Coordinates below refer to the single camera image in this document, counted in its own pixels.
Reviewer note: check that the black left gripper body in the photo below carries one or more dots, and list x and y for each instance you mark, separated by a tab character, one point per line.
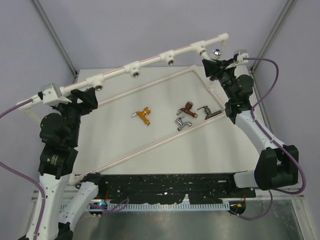
72	112

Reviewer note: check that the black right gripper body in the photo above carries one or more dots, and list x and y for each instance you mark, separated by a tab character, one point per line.
226	78

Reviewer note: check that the white chrome knob faucet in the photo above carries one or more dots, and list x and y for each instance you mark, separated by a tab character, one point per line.
213	56

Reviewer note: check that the white pipe frame rack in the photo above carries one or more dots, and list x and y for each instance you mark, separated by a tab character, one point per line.
133	69

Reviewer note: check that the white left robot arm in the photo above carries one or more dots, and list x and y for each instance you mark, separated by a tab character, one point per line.
55	168

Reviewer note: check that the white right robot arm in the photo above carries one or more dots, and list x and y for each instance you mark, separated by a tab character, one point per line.
277	163

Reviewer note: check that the dark grey lever faucet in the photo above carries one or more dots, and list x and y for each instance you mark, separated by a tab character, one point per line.
208	113

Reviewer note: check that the red brown faucet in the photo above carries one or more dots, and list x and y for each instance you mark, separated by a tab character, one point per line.
187	110

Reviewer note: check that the orange faucet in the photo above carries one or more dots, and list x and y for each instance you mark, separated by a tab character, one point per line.
142	115

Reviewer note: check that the chrome silver faucet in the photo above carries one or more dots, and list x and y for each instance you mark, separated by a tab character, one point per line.
181	124

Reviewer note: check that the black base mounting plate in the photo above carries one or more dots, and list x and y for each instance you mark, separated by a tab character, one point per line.
168	189

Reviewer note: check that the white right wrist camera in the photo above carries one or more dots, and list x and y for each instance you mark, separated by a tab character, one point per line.
240	57

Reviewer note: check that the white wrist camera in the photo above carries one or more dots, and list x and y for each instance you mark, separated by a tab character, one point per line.
240	57
50	95

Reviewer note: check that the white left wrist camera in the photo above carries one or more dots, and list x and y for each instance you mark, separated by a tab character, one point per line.
50	95

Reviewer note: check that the white slotted cable duct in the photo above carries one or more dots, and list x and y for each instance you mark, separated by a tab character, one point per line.
181	207

